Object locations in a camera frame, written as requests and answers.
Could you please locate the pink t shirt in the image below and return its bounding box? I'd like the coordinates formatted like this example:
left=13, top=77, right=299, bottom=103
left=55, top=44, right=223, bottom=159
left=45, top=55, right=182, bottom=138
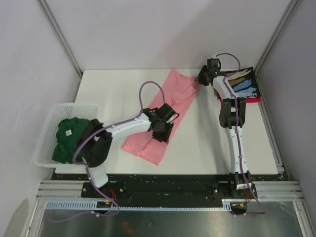
left=122, top=70, right=200, bottom=165

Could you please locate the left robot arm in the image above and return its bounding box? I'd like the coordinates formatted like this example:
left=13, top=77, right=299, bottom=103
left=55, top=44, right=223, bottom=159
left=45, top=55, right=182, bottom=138
left=73, top=104, right=178, bottom=198

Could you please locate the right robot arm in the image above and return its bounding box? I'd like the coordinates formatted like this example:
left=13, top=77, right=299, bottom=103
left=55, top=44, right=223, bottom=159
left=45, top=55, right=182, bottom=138
left=196, top=65, right=252, bottom=198

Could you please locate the green t shirt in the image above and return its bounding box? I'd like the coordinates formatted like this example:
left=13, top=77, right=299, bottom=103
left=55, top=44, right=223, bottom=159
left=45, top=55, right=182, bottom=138
left=52, top=117, right=90, bottom=163

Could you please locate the white perforated plastic basket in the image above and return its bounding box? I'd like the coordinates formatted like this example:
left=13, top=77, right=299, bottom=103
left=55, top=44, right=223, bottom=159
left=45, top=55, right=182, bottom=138
left=33, top=103, right=99, bottom=168

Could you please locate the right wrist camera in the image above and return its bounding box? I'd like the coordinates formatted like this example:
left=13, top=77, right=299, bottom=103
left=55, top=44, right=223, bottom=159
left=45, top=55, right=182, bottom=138
left=207, top=58, right=221, bottom=73

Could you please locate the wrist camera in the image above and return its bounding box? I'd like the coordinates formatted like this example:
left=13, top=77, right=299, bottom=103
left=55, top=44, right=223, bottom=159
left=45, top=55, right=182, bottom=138
left=156, top=103, right=180, bottom=122
left=207, top=58, right=221, bottom=73

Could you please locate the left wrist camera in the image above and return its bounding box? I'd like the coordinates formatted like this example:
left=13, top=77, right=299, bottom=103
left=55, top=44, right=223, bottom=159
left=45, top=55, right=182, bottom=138
left=156, top=103, right=180, bottom=122

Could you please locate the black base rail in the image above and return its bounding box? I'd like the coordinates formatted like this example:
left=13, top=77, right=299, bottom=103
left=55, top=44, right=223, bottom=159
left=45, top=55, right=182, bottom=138
left=81, top=174, right=256, bottom=207

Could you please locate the right aluminium frame post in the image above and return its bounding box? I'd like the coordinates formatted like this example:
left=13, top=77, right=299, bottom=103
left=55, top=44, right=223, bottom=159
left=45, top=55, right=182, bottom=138
left=254, top=0, right=301, bottom=73

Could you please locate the aluminium frame post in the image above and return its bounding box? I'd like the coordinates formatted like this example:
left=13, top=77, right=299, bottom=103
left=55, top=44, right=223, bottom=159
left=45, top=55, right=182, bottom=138
left=36, top=0, right=83, bottom=78
left=254, top=0, right=301, bottom=73

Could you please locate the white cable duct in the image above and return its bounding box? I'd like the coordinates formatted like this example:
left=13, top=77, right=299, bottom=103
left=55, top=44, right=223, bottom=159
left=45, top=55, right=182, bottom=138
left=45, top=199, right=237, bottom=211

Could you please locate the left aluminium frame post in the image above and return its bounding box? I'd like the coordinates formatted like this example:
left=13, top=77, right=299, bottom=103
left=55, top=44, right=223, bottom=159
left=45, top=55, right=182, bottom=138
left=36, top=0, right=83, bottom=78

